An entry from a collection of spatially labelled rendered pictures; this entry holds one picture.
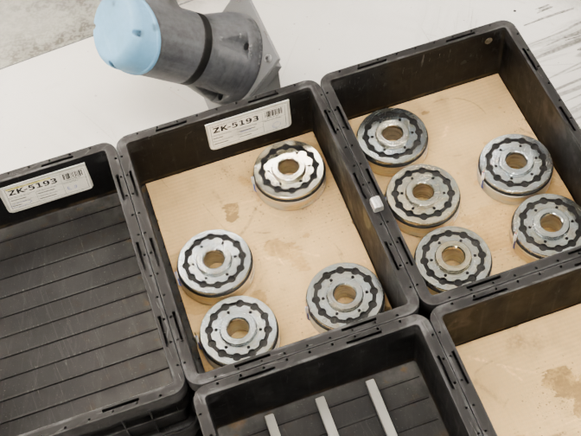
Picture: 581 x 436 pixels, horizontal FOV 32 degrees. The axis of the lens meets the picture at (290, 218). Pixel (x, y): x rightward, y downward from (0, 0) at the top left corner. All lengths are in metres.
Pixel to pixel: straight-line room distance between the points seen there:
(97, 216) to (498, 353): 0.60
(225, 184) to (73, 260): 0.24
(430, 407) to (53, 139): 0.82
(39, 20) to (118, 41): 1.44
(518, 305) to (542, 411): 0.13
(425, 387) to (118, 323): 0.42
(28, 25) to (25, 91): 1.14
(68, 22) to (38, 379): 1.70
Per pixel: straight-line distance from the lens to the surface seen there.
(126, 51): 1.55
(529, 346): 1.37
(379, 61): 1.50
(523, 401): 1.33
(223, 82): 1.63
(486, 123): 1.56
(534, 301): 1.34
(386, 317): 1.26
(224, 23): 1.64
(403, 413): 1.32
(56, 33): 2.95
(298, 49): 1.83
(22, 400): 1.40
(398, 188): 1.44
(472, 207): 1.47
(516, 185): 1.46
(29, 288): 1.47
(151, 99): 1.79
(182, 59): 1.59
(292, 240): 1.44
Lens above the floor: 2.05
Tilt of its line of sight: 57 degrees down
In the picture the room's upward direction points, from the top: 8 degrees counter-clockwise
